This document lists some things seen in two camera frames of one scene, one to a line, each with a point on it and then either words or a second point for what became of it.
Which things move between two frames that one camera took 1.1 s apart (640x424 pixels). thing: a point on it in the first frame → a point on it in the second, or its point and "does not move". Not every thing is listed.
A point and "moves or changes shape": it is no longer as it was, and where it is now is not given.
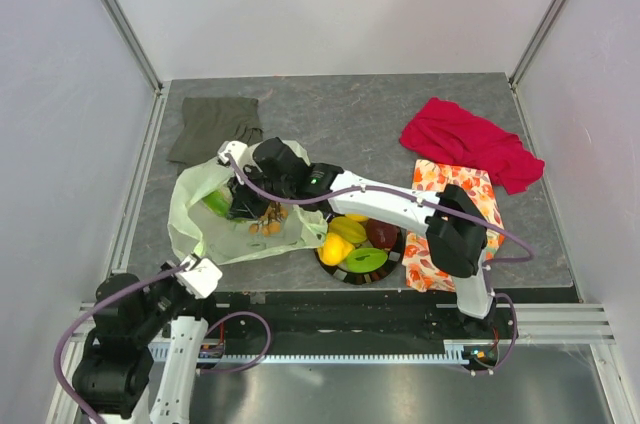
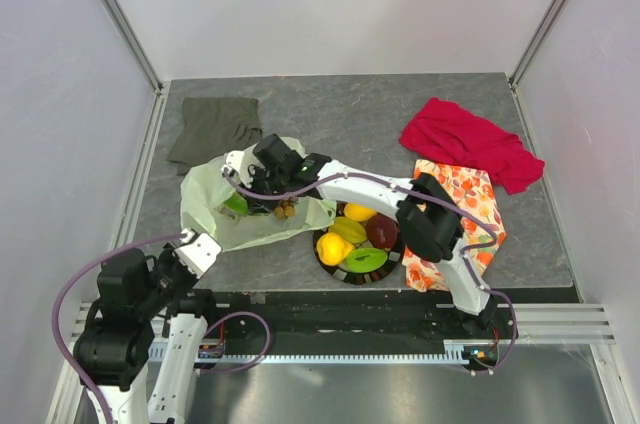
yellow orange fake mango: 360,217 does not move
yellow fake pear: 335,249 does not move
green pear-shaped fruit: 362,260 does not move
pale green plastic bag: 194,229 moves or changes shape
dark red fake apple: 381,233 does not move
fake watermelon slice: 219,201 moves or changes shape
